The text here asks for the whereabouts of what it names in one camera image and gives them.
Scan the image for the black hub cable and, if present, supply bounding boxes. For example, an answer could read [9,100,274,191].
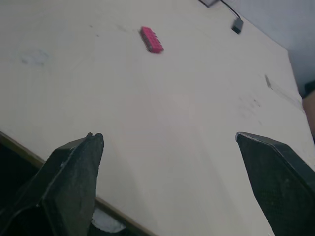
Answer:
[220,0,241,20]

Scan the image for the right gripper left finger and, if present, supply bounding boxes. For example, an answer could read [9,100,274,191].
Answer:
[0,132,104,236]

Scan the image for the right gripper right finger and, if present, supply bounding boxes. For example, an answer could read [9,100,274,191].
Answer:
[235,131,315,236]

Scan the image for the pink bit holder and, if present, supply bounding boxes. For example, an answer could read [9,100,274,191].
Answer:
[139,26,164,54]

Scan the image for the dark grey usb hub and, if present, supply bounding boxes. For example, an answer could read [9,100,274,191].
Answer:
[230,17,244,35]

